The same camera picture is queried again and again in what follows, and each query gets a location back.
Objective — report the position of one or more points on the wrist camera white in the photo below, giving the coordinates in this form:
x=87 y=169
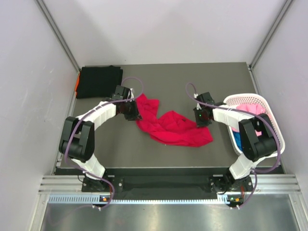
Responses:
x=131 y=93
x=198 y=107

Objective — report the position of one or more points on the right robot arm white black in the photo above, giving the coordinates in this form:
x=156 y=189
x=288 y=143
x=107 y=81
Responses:
x=252 y=127

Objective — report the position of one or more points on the pink t shirt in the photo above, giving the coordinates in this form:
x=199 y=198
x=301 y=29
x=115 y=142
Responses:
x=253 y=108

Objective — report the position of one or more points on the red t shirt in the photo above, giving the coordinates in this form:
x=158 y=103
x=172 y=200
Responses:
x=171 y=128

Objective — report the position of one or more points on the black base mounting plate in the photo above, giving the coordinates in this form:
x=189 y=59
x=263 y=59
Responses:
x=174 y=182

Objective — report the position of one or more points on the blue t shirt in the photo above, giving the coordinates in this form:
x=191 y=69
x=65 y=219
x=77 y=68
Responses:
x=237 y=138

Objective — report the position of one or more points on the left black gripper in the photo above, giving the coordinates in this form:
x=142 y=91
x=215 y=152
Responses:
x=135 y=115

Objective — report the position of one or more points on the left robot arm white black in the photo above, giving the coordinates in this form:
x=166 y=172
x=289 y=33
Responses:
x=78 y=135

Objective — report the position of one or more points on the white plastic basket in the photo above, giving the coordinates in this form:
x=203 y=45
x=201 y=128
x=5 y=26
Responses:
x=250 y=98

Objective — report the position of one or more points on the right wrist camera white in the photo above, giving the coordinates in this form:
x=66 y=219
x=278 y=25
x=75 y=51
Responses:
x=198 y=107

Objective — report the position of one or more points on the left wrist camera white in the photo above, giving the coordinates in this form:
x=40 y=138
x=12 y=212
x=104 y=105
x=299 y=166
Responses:
x=131 y=93

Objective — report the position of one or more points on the slotted cable duct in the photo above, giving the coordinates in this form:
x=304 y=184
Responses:
x=101 y=200

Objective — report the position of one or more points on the folded orange t shirt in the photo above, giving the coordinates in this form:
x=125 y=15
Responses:
x=77 y=83

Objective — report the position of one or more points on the folded black t shirt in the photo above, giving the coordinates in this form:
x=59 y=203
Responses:
x=97 y=81

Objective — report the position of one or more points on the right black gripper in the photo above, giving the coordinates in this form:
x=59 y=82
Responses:
x=199 y=123

